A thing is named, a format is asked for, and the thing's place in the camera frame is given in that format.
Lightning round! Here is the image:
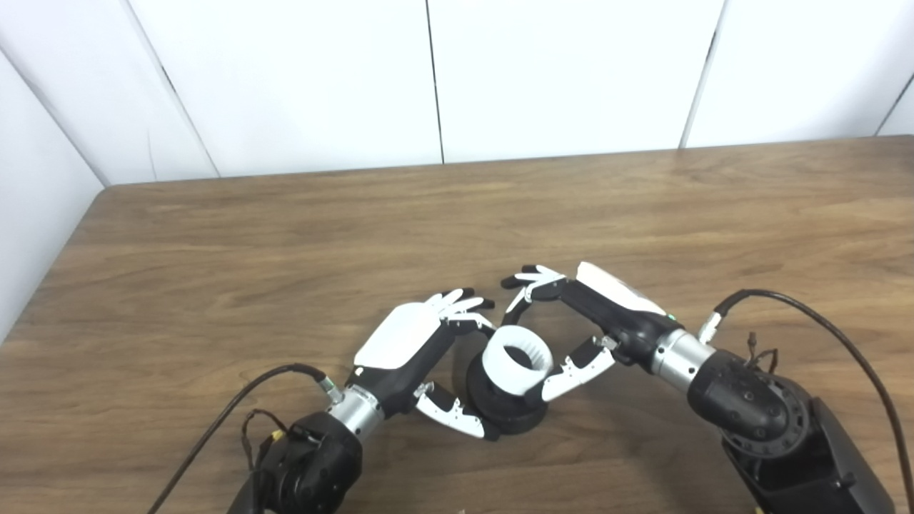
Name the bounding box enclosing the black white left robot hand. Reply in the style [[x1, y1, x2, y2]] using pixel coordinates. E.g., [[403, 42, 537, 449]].
[[346, 288, 501, 442]]

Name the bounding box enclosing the thin arm wire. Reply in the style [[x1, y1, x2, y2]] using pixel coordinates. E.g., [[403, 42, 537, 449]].
[[743, 332, 779, 368], [241, 409, 290, 472]]

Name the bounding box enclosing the thin right arm wire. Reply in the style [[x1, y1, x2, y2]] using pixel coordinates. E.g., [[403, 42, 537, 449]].
[[743, 332, 779, 368]]

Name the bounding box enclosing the round black part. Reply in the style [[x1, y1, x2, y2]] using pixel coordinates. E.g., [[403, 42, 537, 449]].
[[466, 350, 551, 436]]

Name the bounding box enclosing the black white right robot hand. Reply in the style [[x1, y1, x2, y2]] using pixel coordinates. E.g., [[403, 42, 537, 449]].
[[500, 261, 683, 403]]

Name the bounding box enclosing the white plastic ring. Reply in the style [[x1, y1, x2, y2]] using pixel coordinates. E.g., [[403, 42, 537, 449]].
[[482, 325, 554, 397]]

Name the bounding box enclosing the thin left arm wire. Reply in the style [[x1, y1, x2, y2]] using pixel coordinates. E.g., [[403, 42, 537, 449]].
[[241, 409, 290, 472]]

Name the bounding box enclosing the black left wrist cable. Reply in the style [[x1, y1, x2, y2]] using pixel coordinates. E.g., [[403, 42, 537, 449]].
[[146, 363, 347, 514]]

